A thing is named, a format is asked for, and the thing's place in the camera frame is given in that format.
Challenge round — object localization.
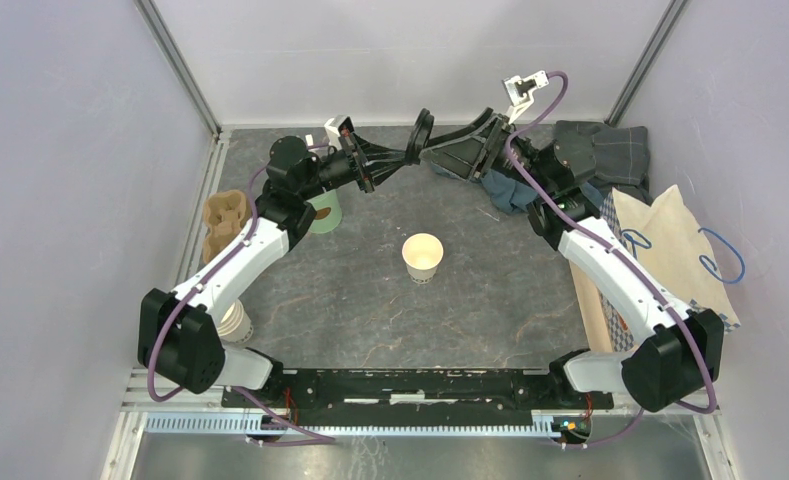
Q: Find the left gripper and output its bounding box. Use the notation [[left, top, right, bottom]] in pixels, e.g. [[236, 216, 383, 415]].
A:
[[299, 131, 416, 201]]

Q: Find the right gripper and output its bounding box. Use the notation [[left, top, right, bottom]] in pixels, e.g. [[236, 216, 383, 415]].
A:
[[420, 107, 554, 195]]

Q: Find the black plastic cup lid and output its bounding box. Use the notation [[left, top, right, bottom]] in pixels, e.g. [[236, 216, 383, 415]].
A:
[[404, 108, 434, 165]]

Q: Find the white paper coffee cup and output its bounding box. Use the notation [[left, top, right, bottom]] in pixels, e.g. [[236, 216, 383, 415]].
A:
[[401, 233, 444, 284]]

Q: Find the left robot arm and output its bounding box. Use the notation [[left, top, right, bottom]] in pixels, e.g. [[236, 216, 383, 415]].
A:
[[138, 119, 427, 408]]

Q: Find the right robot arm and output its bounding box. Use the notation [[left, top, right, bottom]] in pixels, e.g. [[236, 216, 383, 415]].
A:
[[407, 109, 724, 413]]

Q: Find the paper takeout bag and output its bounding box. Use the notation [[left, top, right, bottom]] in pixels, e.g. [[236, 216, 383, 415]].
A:
[[571, 185, 746, 352]]

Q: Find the green straw holder can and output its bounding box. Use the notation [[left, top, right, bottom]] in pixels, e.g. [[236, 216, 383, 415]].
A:
[[308, 190, 343, 234]]

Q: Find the blue cloth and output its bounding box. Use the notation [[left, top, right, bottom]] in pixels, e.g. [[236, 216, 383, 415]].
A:
[[429, 163, 605, 214]]

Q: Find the grey plaid cloth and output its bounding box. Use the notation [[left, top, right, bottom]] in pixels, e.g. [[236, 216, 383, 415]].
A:
[[554, 121, 651, 191]]

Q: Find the cardboard cup carrier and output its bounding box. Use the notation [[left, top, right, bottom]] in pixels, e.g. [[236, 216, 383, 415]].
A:
[[202, 189, 252, 264]]

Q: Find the stack of paper cups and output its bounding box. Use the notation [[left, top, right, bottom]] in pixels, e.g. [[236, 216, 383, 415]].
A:
[[217, 299, 254, 344]]

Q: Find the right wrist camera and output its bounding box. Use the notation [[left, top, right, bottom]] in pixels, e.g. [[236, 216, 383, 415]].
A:
[[503, 70, 549, 123]]

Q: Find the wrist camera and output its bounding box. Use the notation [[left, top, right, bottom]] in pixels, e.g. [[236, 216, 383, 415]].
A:
[[503, 70, 549, 123], [324, 115, 355, 150]]

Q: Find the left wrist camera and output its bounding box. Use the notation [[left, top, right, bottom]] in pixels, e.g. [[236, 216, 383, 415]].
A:
[[324, 115, 355, 150]]

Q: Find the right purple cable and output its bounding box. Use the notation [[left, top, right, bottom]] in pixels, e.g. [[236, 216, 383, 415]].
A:
[[503, 70, 720, 450]]

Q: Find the purple cable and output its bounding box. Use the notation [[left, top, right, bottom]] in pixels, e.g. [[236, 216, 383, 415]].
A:
[[503, 70, 720, 450], [143, 142, 337, 447]]

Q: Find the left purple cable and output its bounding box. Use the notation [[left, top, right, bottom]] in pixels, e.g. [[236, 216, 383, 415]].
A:
[[143, 142, 337, 447]]

